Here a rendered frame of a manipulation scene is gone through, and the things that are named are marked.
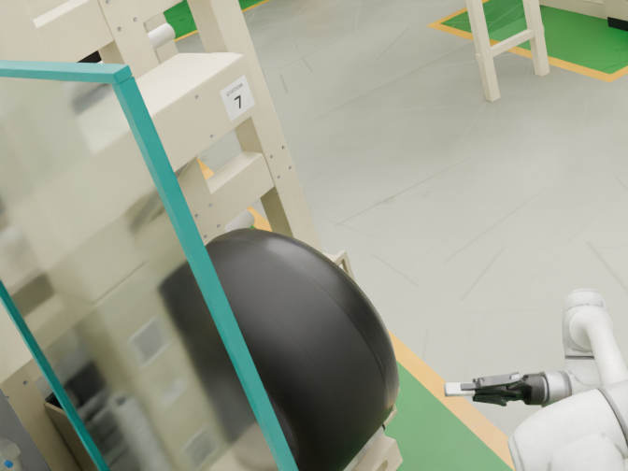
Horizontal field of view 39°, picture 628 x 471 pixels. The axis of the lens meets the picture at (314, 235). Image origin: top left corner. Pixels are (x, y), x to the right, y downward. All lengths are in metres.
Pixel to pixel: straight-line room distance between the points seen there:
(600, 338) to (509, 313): 1.92
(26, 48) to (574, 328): 1.37
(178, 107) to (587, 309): 1.07
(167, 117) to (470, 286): 2.41
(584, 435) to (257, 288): 0.70
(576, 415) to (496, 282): 2.54
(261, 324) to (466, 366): 2.03
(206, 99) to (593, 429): 1.11
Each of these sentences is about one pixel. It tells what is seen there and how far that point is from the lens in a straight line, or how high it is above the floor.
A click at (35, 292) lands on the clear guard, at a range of 1.30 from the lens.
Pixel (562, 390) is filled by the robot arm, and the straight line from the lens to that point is 2.21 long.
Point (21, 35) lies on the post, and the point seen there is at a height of 2.13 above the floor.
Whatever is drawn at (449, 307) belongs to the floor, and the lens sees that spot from 4.07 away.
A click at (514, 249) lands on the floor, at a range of 4.36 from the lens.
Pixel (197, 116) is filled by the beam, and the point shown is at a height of 1.72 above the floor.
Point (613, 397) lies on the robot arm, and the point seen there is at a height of 1.28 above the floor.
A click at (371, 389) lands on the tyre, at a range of 1.94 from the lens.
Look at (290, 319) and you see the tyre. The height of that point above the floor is 1.41.
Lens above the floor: 2.44
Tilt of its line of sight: 30 degrees down
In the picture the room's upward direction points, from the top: 19 degrees counter-clockwise
